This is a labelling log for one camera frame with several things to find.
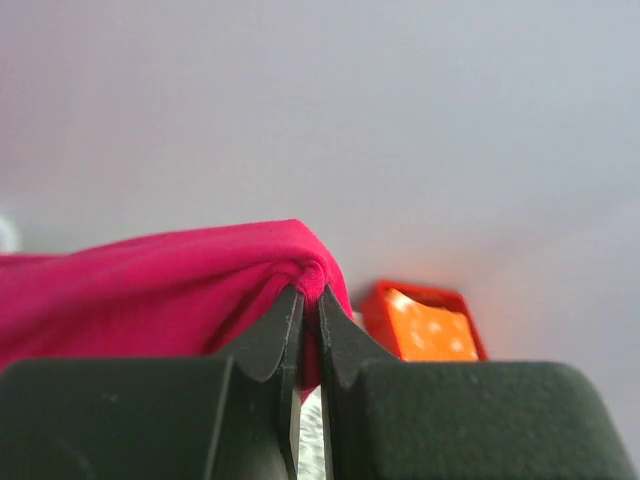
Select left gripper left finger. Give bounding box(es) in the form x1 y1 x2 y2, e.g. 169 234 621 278
1 287 304 479

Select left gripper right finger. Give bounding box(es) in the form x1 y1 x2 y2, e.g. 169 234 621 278
318 290 637 479

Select magenta t shirt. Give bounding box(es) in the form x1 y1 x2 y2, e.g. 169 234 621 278
1 219 350 365

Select floral table mat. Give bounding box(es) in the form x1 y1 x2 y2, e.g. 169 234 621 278
298 387 327 480

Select orange patterned shirt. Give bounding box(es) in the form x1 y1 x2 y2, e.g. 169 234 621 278
384 289 480 362

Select red plastic bin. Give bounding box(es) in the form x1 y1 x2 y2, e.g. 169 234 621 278
358 280 487 362

